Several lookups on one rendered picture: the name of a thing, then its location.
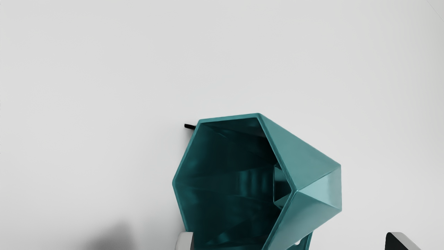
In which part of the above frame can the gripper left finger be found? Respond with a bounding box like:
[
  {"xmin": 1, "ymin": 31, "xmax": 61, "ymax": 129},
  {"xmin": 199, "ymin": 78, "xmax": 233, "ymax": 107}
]
[{"xmin": 175, "ymin": 232, "xmax": 194, "ymax": 250}]

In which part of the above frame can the teal faceted mug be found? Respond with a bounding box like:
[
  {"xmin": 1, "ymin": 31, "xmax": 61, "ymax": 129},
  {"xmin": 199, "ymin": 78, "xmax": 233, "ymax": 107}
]
[{"xmin": 172, "ymin": 113, "xmax": 342, "ymax": 250}]

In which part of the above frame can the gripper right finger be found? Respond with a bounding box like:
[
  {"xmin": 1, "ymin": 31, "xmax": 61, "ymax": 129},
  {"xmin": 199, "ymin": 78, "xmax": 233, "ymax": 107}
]
[{"xmin": 385, "ymin": 232, "xmax": 421, "ymax": 250}]

